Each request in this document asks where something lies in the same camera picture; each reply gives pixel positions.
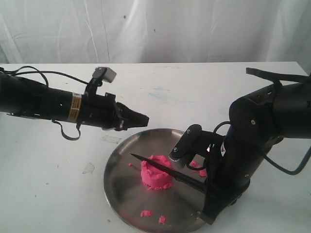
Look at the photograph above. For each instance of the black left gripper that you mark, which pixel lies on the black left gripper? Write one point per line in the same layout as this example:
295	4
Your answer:
102	111

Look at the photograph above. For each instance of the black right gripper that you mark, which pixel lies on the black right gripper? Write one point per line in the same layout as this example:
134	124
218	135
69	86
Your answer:
231	177

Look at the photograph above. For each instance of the black kitchen knife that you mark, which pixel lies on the black kitchen knife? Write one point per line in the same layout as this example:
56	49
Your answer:
193	183

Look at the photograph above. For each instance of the pink dough lump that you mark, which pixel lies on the pink dough lump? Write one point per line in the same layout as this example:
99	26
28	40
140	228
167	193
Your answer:
154	178

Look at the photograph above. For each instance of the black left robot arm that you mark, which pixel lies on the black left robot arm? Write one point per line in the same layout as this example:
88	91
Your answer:
26	98

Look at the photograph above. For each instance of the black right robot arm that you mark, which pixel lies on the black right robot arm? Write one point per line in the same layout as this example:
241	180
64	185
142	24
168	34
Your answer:
258	121

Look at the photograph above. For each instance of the clear tape piece upper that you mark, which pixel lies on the clear tape piece upper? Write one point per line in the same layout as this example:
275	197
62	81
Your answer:
111	139

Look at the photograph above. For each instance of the clear tape piece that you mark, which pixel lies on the clear tape piece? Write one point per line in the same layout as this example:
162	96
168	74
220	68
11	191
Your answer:
111	139
89	169

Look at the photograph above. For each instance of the round steel plate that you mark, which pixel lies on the round steel plate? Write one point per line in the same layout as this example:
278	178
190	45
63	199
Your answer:
128	196

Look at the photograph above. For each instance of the pink crumb cluster right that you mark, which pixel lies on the pink crumb cluster right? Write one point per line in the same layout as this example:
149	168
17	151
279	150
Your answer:
194	166

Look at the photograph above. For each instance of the pink crumb front middle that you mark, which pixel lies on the pink crumb front middle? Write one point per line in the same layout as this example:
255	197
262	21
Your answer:
162	220

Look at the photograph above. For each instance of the clear tape piece lower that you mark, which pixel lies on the clear tape piece lower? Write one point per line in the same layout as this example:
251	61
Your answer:
89	169

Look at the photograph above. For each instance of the pink crumb front left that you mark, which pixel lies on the pink crumb front left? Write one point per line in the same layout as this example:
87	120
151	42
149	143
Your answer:
146	213

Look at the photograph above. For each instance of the white backdrop curtain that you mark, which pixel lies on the white backdrop curtain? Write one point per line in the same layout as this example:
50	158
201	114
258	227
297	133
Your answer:
155	31

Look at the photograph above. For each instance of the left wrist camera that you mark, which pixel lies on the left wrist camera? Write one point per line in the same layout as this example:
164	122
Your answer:
105	74

